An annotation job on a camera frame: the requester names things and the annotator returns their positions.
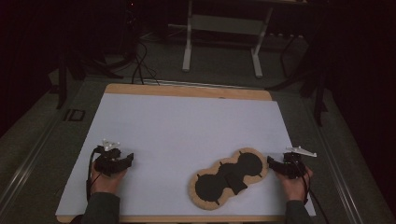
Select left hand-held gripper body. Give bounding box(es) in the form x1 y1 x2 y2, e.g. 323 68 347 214
93 138 123 176

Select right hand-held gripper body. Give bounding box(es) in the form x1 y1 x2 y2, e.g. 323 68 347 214
281 146 318 180

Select wooden tray with black wells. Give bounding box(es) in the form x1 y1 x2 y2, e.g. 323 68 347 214
188 147 269 211

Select person's left hand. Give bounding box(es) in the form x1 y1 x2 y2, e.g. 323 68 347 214
90 167 129 196

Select person's right hand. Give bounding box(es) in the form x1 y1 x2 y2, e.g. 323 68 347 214
275 166 314 203

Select white table sheet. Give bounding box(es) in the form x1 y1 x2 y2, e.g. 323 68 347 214
55 92 316 217

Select black stand legs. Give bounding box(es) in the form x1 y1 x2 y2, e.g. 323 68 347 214
267 31 329 127
55 46 124 110

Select white metal stand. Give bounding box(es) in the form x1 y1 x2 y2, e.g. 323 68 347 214
181 0 275 78

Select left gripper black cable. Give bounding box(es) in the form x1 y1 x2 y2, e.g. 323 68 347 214
86 147 104 202

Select black floor bracket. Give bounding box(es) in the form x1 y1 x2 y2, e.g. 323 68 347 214
64 108 86 122

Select black floor cables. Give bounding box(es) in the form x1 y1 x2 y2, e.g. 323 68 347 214
130 40 161 86

